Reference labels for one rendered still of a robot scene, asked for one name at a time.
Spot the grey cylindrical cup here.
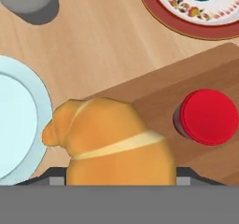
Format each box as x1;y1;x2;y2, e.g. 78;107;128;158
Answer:
0;0;60;26

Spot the wooden cutting board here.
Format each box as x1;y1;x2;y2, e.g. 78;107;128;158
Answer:
83;41;239;187

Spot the golden brown croissant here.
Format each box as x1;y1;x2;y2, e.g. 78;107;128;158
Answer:
41;97;177;187

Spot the jam jar with red lid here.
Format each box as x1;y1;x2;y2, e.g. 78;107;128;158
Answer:
172;89;239;147

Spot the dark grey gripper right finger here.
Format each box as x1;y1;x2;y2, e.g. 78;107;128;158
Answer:
175;166;226;187

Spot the pale blue plate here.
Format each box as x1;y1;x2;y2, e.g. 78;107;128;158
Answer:
0;54;54;186

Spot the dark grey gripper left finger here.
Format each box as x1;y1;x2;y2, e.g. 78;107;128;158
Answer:
16;167;69;187

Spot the floral plate with red rim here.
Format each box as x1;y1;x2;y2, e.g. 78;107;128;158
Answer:
136;0;239;41

